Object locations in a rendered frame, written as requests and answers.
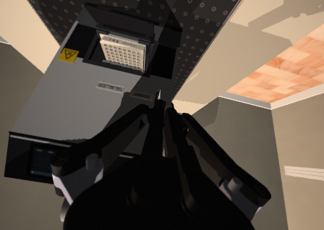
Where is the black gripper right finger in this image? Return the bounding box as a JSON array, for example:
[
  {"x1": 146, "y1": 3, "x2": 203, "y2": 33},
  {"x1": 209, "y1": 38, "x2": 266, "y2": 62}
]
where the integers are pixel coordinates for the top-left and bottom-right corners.
[{"x1": 163, "y1": 90, "x2": 271, "y2": 222}]

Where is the white well plate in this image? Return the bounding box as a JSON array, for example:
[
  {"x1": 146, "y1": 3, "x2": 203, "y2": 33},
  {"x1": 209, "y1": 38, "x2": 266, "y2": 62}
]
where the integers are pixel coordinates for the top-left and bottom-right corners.
[{"x1": 100, "y1": 33, "x2": 146, "y2": 73}]

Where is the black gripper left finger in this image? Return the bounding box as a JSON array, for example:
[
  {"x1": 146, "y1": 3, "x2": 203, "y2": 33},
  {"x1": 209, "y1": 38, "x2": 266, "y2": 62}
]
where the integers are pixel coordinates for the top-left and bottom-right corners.
[{"x1": 50, "y1": 89, "x2": 166, "y2": 208}]

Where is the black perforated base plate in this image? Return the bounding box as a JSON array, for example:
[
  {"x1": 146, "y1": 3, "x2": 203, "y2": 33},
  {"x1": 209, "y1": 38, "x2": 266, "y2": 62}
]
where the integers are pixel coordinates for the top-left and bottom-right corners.
[{"x1": 27, "y1": 0, "x2": 241, "y2": 101}]

